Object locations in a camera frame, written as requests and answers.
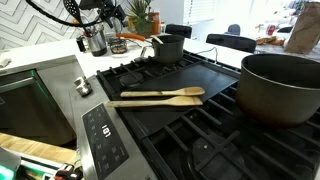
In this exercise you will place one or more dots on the silver utensil tin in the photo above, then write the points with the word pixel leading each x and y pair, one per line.
pixel 96 43

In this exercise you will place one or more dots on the red can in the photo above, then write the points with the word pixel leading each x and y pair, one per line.
pixel 271 29

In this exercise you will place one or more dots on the brown paper bag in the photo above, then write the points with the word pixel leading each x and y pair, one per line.
pixel 305 30

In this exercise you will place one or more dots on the orange bottle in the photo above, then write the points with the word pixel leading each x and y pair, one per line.
pixel 154 23

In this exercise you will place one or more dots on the stainless dishwasher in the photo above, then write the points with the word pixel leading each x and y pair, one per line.
pixel 30 110

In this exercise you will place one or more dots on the large silver stove knob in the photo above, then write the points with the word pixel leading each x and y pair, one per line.
pixel 78 80
pixel 85 89

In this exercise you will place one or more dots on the wooden spatula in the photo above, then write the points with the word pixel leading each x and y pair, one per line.
pixel 160 102

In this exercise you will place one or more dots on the wooden spoon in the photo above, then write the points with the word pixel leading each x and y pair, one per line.
pixel 166 92

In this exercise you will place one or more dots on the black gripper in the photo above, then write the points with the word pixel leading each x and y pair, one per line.
pixel 113 13

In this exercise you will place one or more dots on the green potted plant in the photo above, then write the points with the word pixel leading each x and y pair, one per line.
pixel 141 15

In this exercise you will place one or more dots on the black slotted spoon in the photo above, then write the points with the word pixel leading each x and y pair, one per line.
pixel 71 7

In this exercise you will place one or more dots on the blue chair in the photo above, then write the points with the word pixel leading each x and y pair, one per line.
pixel 234 29

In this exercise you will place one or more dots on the black chair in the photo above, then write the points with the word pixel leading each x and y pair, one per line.
pixel 178 30
pixel 231 42

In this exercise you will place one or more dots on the small dark saucepan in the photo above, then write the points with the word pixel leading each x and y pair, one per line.
pixel 170 51

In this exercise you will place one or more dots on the black stove oven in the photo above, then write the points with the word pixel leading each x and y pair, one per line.
pixel 200 146

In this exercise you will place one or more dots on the silver robot mounting plate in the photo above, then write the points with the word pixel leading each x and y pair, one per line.
pixel 8 163

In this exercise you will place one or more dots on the large dark cooking pot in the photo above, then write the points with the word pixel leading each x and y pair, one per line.
pixel 273 100

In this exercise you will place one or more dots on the black griddle plate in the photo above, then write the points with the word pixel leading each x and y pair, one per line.
pixel 186 76

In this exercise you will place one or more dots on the beige spoon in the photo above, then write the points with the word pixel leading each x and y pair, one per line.
pixel 157 39

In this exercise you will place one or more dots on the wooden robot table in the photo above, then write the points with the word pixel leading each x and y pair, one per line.
pixel 33 148

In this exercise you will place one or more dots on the white window blind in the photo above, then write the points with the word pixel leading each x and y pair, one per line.
pixel 200 11

